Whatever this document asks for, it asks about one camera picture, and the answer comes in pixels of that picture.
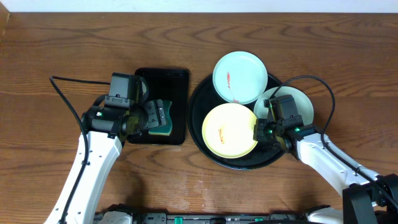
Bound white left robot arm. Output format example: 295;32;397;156
46;100;172;223

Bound green yellow sponge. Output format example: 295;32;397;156
149;100;173;136

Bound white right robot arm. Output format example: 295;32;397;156
254;116;397;223

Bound pale green plate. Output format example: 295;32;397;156
254;86;314;125

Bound black round tray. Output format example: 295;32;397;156
187;75;284;170

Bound yellow plate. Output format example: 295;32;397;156
201;103;257;159

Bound black rectangular tray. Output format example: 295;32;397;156
128;68;189;146

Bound light blue plate with stain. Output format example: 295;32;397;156
212;51;268;105

